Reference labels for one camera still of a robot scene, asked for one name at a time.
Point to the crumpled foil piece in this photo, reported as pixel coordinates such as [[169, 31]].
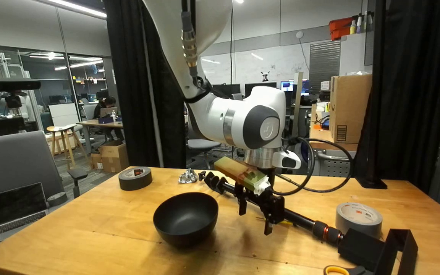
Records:
[[190, 176]]

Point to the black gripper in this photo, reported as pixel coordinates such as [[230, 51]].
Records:
[[271, 205]]

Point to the black curtain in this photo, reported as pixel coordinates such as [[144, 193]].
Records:
[[401, 132], [150, 98]]

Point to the black tape roll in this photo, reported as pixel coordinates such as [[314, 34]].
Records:
[[135, 178]]

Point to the black bowl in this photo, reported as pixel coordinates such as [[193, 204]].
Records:
[[187, 219]]

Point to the brown cardboard box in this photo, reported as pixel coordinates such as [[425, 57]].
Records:
[[349, 97]]

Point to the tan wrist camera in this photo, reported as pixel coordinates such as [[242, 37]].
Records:
[[239, 173]]

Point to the grey duct tape roll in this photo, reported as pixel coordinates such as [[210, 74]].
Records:
[[361, 217]]

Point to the grey office chair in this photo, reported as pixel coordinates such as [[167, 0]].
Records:
[[28, 178]]

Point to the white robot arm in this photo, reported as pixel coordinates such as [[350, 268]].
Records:
[[254, 124]]

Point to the black curtain left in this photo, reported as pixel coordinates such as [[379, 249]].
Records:
[[150, 98]]

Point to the yellow handled scissors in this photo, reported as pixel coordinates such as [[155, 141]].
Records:
[[334, 269]]

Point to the black curtain right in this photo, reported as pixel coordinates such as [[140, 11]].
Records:
[[401, 132]]

